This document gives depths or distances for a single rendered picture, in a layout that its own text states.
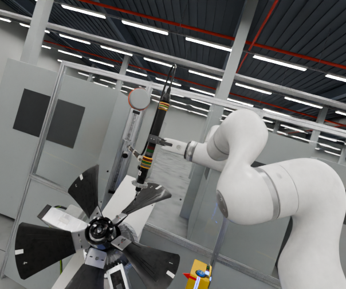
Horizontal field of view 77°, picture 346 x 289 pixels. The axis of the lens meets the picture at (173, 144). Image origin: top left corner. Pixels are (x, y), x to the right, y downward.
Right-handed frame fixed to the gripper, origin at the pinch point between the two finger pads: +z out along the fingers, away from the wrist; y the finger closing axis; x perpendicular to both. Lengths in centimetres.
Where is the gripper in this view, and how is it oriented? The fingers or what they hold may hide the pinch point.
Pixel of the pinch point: (154, 139)
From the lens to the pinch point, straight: 93.0
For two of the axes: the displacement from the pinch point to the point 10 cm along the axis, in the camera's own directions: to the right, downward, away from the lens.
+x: 3.0, -9.5, -0.3
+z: -9.2, -3.0, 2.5
